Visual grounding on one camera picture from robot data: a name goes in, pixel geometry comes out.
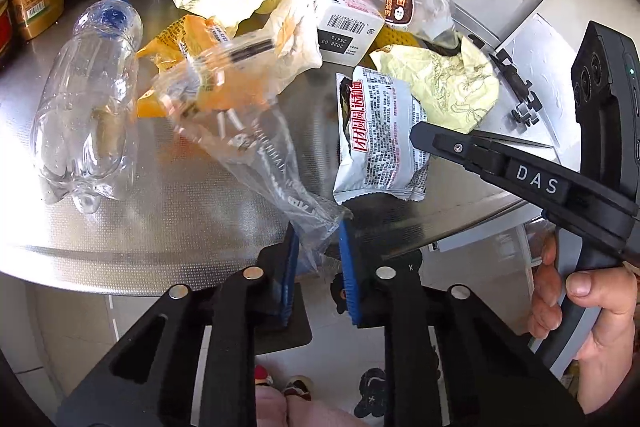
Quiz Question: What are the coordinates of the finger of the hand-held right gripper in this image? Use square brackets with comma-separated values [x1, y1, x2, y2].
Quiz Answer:
[410, 122, 640, 254]

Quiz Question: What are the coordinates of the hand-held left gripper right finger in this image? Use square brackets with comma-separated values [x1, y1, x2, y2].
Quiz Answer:
[338, 219, 586, 427]

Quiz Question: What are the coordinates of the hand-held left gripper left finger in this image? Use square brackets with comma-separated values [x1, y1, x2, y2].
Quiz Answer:
[55, 223, 302, 427]

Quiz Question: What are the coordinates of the clear plastic wrapper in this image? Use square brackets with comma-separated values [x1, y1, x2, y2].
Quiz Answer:
[150, 32, 353, 278]

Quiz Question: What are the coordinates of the silver snack packet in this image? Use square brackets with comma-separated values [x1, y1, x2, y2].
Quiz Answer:
[332, 66, 432, 204]

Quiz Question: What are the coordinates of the pink and white carton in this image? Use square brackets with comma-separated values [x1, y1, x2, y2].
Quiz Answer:
[285, 0, 386, 64]

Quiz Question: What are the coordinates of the person's right hand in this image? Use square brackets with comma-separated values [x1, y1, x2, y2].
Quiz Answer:
[529, 232, 640, 414]

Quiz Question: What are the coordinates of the small black stove grate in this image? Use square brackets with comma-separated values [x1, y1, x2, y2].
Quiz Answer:
[467, 34, 543, 126]

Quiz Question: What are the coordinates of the black bear-shaped mat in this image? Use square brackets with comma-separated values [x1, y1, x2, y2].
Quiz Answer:
[330, 251, 442, 419]

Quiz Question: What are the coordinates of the person's left leg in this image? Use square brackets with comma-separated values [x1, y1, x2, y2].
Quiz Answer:
[255, 384, 290, 427]

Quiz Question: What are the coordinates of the person's leg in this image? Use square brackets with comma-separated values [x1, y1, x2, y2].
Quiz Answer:
[255, 384, 290, 427]
[289, 394, 368, 427]

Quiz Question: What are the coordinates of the person's right leg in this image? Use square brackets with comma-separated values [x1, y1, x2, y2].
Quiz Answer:
[289, 394, 368, 427]

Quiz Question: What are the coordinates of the yellow mesh sponge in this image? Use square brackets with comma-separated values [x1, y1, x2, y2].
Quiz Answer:
[367, 27, 427, 58]

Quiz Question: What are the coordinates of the white base cabinet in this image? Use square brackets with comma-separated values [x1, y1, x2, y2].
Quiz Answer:
[0, 257, 171, 408]

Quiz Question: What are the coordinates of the white crumpled paper wrapper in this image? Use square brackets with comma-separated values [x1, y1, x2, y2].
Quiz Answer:
[235, 0, 324, 94]

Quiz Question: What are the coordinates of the orange snack bag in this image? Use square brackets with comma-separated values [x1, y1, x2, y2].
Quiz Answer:
[135, 14, 281, 118]

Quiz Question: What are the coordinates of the clear plastic bottle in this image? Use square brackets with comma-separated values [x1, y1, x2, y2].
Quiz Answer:
[29, 0, 145, 214]

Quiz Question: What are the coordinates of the large red lid jar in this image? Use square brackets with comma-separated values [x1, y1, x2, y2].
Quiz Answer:
[0, 0, 14, 58]

